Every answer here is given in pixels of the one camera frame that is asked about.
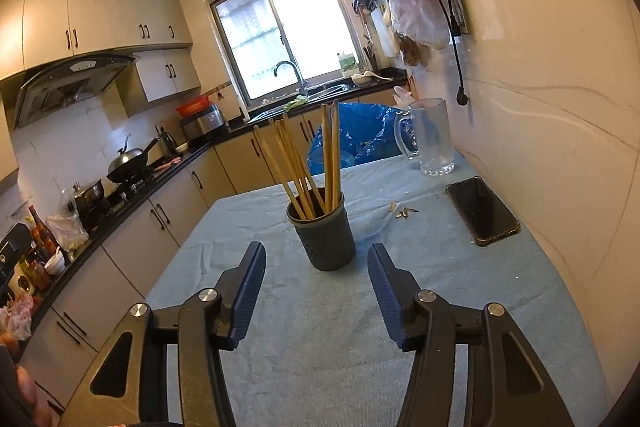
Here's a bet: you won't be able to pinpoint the dark grey utensil holder cup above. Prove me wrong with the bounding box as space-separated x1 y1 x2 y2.
286 193 356 271

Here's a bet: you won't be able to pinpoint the wooden chopstick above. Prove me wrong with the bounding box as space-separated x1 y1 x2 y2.
273 120 316 220
269 119 316 220
331 102 341 210
280 114 326 213
322 104 333 213
253 126 307 218

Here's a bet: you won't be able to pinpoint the beige lower kitchen cabinets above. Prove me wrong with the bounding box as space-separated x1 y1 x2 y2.
16 85 411 413

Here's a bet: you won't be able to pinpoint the beige kitchen cabinets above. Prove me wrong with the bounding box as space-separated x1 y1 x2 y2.
16 85 411 413
1 0 200 113

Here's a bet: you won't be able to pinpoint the beige upper kitchen cabinets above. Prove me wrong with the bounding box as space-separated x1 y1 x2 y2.
1 0 200 113

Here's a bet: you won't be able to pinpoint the kitchen window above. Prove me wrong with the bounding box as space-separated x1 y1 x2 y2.
206 0 362 110

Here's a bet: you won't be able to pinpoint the brown sauce bottle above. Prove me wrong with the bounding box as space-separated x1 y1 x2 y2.
28 205 58 258

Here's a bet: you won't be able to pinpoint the black smartphone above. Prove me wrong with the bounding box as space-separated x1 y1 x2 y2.
445 176 521 247

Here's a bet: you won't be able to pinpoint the dark cooking pot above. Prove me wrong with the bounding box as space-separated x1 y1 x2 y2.
73 179 108 222

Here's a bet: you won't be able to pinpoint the grey towel table cover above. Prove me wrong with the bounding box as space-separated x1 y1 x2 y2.
148 157 608 426

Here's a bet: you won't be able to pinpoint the black wok pan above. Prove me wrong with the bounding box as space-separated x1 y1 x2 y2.
106 138 158 184

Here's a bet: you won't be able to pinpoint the clear glass pitcher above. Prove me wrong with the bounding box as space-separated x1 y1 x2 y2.
394 98 454 176

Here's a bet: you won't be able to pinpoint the silver rice cooker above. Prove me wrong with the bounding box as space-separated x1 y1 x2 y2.
180 104 224 142

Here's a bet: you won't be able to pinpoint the blue plastic bag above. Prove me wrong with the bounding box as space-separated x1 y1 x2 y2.
338 103 401 168

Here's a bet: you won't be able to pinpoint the black range hood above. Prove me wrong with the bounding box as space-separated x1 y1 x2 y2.
1 51 138 131

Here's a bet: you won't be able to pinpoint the chrome sink faucet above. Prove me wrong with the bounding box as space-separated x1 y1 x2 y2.
272 59 309 96

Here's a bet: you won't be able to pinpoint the hanging white plastic bag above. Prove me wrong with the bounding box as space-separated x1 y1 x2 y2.
388 0 450 50

